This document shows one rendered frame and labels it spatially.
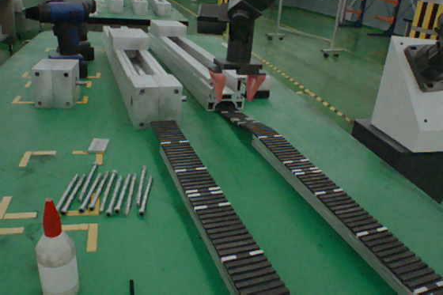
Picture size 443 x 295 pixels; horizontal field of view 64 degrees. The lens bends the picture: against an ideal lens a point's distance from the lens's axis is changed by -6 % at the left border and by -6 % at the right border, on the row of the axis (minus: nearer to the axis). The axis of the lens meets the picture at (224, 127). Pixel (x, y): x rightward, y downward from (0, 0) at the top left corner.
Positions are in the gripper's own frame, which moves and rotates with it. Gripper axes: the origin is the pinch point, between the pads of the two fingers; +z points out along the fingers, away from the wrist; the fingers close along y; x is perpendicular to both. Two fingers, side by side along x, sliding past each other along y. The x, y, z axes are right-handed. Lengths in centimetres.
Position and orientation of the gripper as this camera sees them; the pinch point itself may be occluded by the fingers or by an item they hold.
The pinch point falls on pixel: (234, 98)
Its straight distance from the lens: 89.1
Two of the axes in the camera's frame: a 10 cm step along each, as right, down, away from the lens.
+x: 3.5, 3.9, -8.5
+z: -0.9, 9.2, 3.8
